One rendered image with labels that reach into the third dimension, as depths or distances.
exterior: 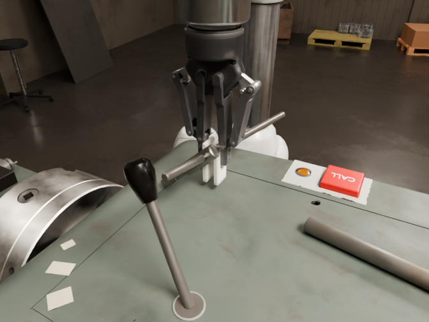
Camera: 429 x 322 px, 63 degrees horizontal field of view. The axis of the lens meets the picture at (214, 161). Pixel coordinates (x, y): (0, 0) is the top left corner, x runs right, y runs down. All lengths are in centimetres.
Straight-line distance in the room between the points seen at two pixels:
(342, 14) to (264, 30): 690
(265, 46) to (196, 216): 63
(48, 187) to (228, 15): 42
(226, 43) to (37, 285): 36
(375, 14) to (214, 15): 750
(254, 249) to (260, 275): 4
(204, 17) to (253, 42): 60
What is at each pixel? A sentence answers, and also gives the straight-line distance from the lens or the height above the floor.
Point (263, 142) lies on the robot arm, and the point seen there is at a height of 105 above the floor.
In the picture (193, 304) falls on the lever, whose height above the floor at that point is 126.
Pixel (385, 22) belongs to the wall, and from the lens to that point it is 792.
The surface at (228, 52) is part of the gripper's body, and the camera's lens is 44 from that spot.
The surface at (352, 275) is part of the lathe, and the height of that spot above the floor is 126.
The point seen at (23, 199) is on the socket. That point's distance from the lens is 66.
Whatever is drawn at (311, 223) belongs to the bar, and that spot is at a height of 128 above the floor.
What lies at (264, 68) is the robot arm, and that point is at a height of 129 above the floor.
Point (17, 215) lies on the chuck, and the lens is 64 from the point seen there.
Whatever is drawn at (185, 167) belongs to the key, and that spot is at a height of 134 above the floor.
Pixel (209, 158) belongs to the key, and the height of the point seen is 133.
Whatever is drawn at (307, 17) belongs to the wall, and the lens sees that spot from 796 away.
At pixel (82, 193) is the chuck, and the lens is 62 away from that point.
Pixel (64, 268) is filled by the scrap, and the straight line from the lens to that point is 48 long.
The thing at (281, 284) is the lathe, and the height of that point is 126.
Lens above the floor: 159
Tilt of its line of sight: 32 degrees down
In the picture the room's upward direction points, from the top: straight up
